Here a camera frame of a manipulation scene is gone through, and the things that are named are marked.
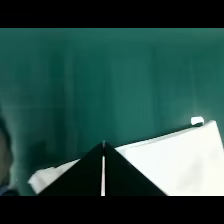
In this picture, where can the white garment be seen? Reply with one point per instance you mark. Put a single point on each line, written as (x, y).
(181, 163)

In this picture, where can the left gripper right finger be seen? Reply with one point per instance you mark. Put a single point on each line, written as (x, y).
(126, 178)

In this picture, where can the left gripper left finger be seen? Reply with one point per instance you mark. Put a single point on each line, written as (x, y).
(81, 178)

